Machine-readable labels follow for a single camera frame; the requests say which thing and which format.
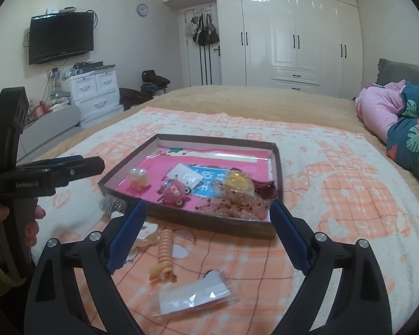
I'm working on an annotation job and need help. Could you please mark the pink fuzzy hair clip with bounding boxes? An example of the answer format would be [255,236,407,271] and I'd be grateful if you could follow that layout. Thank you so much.
[157,179,191,207]

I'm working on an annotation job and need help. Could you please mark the cream white hair claw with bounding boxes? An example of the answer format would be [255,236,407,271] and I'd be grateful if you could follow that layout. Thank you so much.
[125,221,159,262]

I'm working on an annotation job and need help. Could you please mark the sheer floral hair bow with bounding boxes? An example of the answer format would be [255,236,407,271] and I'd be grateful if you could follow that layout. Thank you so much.
[195,190,271,221]

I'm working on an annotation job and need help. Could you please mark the yellow hair ties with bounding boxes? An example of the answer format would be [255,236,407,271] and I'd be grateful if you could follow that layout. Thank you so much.
[212,169,255,196]

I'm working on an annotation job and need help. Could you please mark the earring card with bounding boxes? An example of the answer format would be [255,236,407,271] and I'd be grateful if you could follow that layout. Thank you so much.
[150,271,239,318]

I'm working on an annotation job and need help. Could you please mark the white bedroom door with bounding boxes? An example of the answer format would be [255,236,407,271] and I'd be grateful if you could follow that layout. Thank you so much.
[178,3,223,88]

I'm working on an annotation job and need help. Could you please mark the person's left hand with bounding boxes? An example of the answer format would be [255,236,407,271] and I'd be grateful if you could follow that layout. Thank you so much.
[0,197,46,265]

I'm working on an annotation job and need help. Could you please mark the brown shallow cardboard box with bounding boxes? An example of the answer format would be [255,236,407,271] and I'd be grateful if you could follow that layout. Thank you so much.
[98,134,283,240]

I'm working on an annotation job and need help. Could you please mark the grey striped hair clip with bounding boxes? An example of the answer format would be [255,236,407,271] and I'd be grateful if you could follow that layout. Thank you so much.
[100,194,128,215]

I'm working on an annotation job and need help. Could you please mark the large pearl hair clip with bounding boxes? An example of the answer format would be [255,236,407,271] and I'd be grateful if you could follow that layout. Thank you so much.
[128,168,150,191]

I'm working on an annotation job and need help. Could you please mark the white drawer cabinet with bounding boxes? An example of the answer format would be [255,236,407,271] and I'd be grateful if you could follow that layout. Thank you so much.
[62,66,124,129]

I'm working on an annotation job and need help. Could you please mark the white card in bag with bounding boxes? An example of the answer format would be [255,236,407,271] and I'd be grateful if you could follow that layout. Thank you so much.
[166,163,203,191]

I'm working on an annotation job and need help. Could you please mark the dark clothes pile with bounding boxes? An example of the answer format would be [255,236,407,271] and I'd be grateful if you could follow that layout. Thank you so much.
[119,70,170,111]

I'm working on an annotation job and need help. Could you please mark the peach spiral hair claw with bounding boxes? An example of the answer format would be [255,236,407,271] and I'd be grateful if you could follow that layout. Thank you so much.
[148,229,177,283]

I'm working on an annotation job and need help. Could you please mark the dark red snap clip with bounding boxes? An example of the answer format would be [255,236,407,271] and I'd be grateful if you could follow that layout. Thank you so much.
[252,179,278,200]

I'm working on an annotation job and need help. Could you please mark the blue floral quilt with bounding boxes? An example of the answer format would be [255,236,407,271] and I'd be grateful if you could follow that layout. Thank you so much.
[386,84,419,180]

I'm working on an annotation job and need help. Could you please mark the hanging black bags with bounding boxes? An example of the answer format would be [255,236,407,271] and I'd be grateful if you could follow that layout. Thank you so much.
[185,13,219,47]

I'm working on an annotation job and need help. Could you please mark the pink padded jacket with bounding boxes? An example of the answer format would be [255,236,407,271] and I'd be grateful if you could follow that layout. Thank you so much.
[355,80,406,143]

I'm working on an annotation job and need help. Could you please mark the tan bed cover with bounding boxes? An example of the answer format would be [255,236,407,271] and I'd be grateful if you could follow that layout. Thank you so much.
[31,84,419,210]

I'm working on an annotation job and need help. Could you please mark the white wardrobe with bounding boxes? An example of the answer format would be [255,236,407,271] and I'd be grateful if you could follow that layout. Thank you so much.
[164,0,363,98]

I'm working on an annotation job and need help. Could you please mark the wall mounted black television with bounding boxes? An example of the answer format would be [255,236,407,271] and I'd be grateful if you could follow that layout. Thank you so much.
[28,11,95,65]

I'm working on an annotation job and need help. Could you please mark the round wall clock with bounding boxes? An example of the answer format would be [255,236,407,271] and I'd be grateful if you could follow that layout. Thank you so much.
[136,3,149,17]

